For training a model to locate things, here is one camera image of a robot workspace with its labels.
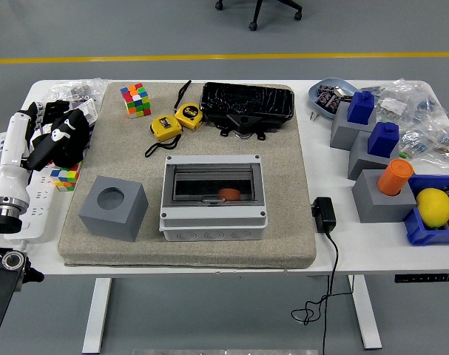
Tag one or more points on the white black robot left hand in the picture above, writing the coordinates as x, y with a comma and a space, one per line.
13, 159

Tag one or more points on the grey block with round hole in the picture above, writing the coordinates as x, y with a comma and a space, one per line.
113, 222

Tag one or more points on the grey electrical box with lid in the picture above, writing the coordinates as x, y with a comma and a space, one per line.
213, 225

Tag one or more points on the orange cylinder battery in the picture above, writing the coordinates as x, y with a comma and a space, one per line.
229, 194
394, 177

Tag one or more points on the blue square battery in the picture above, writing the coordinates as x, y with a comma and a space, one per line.
361, 107
383, 140

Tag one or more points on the small colourful puzzle cube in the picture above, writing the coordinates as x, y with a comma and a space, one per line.
65, 177

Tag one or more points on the white power strip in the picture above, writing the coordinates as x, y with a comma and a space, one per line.
41, 211

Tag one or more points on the black cloth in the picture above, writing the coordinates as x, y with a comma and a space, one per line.
76, 148

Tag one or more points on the white labelled packets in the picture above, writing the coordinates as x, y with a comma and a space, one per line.
89, 111

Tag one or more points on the clear bag of dark screws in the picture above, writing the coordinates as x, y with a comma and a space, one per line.
80, 90

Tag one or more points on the large colourful puzzle cube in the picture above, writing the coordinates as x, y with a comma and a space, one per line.
135, 101

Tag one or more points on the yellow tape measure black label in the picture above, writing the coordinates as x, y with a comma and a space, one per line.
165, 127

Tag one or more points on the white table leg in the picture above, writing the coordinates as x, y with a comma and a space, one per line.
96, 314
364, 314

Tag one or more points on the yellow tape measure 5m label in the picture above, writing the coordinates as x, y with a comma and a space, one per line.
189, 116

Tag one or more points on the black plastic tray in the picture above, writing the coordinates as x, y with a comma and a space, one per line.
246, 98

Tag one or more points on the grey-brown mat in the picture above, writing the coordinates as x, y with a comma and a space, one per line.
283, 166

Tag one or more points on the black office chair base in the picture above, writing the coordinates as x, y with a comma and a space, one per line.
257, 11

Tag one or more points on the small metal screws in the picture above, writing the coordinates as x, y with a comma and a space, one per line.
313, 116

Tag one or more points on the black power adapter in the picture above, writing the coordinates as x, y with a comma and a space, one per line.
324, 214

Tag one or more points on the dark printed packet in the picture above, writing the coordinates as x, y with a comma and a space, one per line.
327, 101
325, 89

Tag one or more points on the blue-grey dish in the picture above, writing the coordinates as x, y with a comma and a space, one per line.
335, 82

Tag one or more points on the grey block holder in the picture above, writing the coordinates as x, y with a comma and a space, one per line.
364, 164
344, 135
379, 209

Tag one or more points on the small silver metal part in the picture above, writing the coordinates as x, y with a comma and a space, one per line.
342, 93

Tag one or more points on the clear bag of white parts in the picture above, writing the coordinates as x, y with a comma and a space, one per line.
392, 105

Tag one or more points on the small green connector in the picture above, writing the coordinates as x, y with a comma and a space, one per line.
405, 155

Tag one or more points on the clear bag of blue parts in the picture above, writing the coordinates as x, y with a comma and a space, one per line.
412, 138

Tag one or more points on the blue plastic bin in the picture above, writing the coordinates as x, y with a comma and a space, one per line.
424, 236

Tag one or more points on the yellow lemon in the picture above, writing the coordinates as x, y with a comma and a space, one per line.
433, 207

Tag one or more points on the black table control panel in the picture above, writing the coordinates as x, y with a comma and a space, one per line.
424, 278

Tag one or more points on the clear bag of brown parts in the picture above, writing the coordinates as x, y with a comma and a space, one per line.
448, 142

